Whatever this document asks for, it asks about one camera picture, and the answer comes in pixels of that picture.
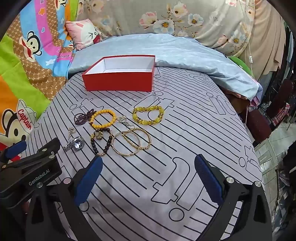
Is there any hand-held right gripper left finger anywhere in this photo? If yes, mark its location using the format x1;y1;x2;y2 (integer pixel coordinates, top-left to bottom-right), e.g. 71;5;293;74
24;156;104;241

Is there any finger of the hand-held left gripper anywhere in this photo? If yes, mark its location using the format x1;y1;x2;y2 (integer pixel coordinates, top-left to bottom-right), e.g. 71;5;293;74
0;140;28;168
14;137;62;173

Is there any dark brown charm bracelet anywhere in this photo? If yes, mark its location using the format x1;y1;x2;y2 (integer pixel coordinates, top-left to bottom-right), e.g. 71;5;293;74
90;126;114;156

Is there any silver dangle earring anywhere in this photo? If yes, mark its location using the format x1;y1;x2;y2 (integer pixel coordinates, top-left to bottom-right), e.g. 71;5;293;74
116;115;136;129

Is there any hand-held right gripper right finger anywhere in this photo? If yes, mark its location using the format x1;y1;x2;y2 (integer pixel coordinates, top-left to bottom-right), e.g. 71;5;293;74
194;153;273;241

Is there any white cable with switch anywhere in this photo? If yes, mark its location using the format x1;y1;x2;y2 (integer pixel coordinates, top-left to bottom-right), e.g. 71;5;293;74
240;0;254;77

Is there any beige curtain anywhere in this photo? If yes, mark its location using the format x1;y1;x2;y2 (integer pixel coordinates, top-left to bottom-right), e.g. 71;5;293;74
248;5;287;80

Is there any silver wristwatch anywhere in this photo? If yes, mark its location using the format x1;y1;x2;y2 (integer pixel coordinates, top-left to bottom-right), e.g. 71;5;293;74
63;136;85;153

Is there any red cardboard box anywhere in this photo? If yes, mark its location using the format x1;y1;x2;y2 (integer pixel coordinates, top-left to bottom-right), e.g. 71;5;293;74
82;55;156;93

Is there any light blue blanket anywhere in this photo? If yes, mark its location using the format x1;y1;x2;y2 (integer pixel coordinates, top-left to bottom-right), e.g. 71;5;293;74
68;34;263;101

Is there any pink cartoon pillow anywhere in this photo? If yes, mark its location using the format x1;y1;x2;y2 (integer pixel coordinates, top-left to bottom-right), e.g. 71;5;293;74
65;19;103;51

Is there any dark red stool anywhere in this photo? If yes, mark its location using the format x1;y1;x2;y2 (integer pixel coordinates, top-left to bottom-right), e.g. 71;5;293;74
245;109;272;143

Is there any colourful cartoon monkey blanket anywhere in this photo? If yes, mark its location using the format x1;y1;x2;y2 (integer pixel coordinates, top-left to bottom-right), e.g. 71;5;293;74
0;0;80;163

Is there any green plastic chair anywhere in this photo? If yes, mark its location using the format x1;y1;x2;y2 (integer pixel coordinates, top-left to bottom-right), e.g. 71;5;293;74
229;56;255;78

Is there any dark wooden chair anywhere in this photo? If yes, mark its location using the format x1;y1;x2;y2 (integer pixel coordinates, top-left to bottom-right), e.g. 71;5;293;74
266;78;295;130

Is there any gold bangle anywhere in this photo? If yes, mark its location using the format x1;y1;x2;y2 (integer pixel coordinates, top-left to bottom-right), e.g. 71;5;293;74
112;131;141;157

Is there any grey floral blanket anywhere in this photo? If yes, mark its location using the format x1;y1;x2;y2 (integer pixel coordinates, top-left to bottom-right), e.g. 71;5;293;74
75;0;256;56

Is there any gold bead bracelet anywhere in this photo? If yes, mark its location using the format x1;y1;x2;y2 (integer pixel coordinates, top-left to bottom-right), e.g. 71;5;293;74
122;127;152;151

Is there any yellow cat-eye bead bracelet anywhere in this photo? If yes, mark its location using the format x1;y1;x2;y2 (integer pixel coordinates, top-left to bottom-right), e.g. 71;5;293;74
132;105;164;126

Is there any dark purple bead bracelet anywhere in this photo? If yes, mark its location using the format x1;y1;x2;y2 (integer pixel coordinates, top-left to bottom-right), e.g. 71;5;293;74
73;109;97;124

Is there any orange bead bracelet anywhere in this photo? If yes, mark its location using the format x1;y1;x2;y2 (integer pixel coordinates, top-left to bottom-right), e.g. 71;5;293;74
89;109;117;129

